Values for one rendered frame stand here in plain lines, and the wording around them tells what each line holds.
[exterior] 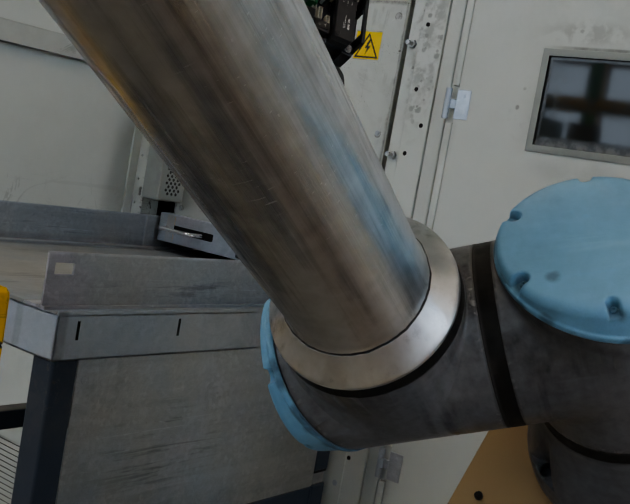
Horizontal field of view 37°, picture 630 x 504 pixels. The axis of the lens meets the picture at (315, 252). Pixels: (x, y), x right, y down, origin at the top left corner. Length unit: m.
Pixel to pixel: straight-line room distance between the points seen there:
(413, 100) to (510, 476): 0.87
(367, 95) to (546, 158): 0.40
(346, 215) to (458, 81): 1.04
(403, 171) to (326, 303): 1.03
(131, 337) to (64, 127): 0.83
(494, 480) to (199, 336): 0.54
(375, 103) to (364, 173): 1.18
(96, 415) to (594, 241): 0.74
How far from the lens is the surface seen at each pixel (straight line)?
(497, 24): 1.58
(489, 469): 0.93
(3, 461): 2.38
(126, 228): 1.98
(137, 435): 1.31
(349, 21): 0.84
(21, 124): 1.92
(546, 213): 0.74
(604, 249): 0.71
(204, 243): 1.94
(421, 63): 1.65
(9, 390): 2.33
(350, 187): 0.55
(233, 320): 1.36
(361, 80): 1.76
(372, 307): 0.63
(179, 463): 1.39
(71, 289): 1.18
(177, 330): 1.28
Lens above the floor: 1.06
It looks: 5 degrees down
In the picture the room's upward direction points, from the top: 10 degrees clockwise
